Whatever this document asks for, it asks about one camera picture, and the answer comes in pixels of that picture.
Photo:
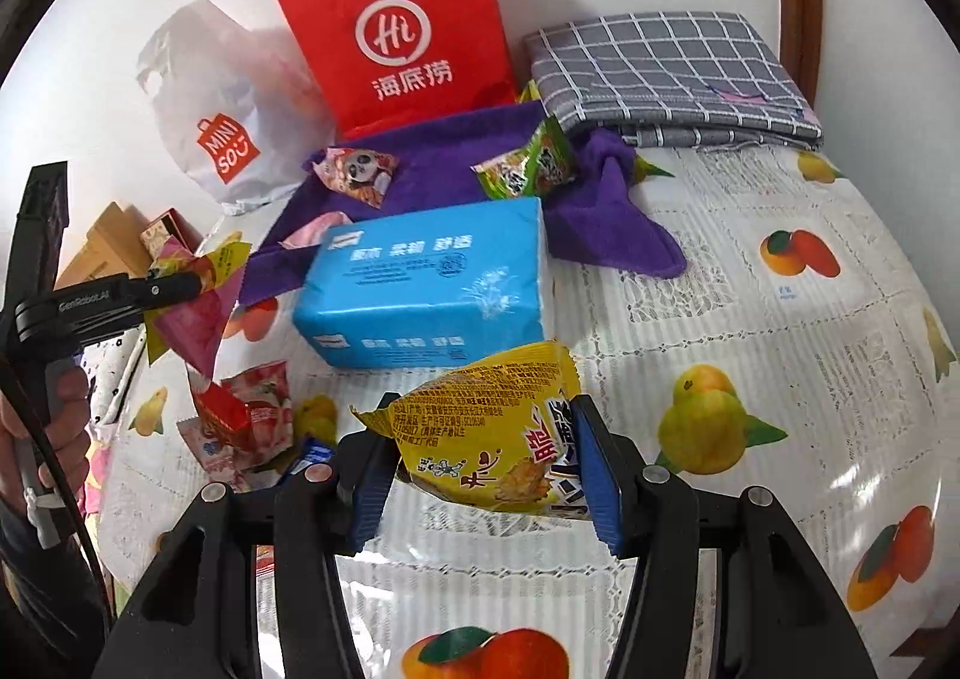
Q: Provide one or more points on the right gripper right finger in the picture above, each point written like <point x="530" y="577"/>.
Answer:
<point x="609" y="482"/>

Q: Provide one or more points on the purple towel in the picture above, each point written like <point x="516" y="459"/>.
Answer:
<point x="591" y="220"/>

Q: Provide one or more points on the pink yellow snack packet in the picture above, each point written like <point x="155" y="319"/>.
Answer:
<point x="194" y="329"/>

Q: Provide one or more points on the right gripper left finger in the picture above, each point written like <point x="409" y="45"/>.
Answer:
<point x="365" y="463"/>

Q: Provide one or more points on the red Haidilao paper bag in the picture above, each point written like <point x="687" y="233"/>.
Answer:
<point x="384" y="64"/>

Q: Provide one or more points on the pink long candy packet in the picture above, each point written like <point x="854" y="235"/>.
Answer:
<point x="217" y="459"/>

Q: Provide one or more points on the red snack packet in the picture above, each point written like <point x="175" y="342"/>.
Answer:
<point x="250" y="413"/>

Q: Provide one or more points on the panda print snack packet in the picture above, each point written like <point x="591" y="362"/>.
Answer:
<point x="359" y="173"/>

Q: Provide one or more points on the pink white triangular snack packet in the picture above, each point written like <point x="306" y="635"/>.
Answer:
<point x="310" y="234"/>

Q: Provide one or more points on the blue tissue pack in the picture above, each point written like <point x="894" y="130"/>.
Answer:
<point x="438" y="288"/>

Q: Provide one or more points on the white Miniso plastic bag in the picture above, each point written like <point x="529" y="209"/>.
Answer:
<point x="235" y="117"/>

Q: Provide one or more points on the left hand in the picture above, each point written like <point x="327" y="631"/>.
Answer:
<point x="65" y="432"/>

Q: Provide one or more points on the blue snack packet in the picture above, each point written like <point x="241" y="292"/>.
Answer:
<point x="312" y="452"/>

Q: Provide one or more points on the green snack packet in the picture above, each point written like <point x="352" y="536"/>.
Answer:
<point x="545" y="162"/>

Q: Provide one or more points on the grey checked folded cloth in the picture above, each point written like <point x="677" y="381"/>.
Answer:
<point x="670" y="79"/>

